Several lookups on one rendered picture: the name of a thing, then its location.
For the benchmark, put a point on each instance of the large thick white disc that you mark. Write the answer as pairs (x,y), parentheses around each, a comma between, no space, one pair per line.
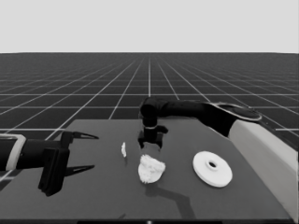
(205,174)

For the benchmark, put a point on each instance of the small white T-shaped piece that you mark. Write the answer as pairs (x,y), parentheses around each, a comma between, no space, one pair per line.
(123,150)

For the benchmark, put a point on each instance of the white round carrier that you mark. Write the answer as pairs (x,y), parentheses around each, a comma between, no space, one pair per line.
(155,177)

